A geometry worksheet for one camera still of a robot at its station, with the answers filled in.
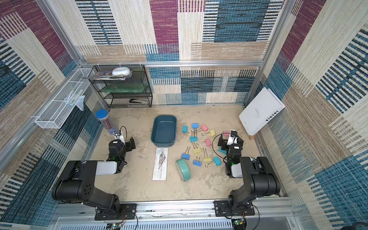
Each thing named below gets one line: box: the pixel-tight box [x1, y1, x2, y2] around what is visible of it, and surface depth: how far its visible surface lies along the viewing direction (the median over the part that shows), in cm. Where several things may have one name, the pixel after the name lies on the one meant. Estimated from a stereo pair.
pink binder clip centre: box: [196, 138, 212, 147], surface depth 101 cm
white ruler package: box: [152, 147, 169, 181], surface depth 91 cm
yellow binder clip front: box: [202, 147, 212, 162], surface depth 94 cm
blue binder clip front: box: [192, 156, 203, 168], surface depth 90 cm
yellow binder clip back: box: [201, 128, 216, 137], surface depth 106 cm
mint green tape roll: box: [175, 158, 191, 182], surface depth 78 cm
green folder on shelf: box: [100, 82, 150, 93], surface depth 102 cm
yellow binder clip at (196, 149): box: [190, 141, 202, 154], surface depth 98 cm
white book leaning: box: [238, 86, 286, 137], surface depth 90 cm
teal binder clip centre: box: [189, 130, 198, 143], surface depth 104 cm
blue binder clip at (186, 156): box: [181, 146, 191, 161], surface depth 94 cm
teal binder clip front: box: [205, 156, 222, 168], surface depth 91 cm
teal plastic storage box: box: [150, 115, 178, 148], surface depth 104 cm
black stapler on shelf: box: [128, 98, 149, 104], surface depth 114 cm
